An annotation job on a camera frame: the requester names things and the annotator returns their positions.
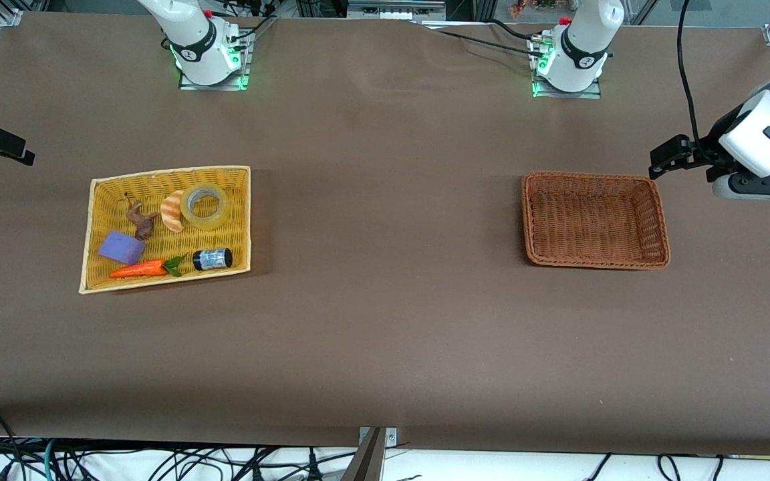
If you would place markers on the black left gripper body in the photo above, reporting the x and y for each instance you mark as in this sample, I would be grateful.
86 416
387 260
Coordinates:
714 142

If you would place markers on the clear yellowish tape roll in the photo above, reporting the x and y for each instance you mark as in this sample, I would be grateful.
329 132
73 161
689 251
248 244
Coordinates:
218 217

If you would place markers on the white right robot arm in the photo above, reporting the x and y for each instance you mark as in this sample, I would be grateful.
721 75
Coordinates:
198 47

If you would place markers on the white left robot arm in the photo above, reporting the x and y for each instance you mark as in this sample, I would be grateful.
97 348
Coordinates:
585 40

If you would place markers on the brown wicker basket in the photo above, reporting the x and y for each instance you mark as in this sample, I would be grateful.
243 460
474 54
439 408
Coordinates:
592 220

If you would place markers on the yellow wicker basket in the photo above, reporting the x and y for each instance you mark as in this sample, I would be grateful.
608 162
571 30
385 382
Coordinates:
107 200

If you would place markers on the purple foam block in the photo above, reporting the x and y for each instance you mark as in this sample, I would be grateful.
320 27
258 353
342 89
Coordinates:
121 247

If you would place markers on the brown toy figure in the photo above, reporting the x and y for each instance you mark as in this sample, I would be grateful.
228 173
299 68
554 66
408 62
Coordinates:
144 227

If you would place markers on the orange toy carrot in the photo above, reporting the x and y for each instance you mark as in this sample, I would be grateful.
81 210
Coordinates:
138 269

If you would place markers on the toy croissant bread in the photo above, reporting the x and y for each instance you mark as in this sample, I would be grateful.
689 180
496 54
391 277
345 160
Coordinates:
171 214

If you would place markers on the small black bottle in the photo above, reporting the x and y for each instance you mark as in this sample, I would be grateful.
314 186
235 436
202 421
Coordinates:
214 259

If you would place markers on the grey background box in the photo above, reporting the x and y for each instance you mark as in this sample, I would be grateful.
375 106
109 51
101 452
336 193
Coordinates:
392 10

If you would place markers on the metal table edge bracket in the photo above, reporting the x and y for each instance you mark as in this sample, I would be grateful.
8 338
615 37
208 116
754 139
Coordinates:
371 461

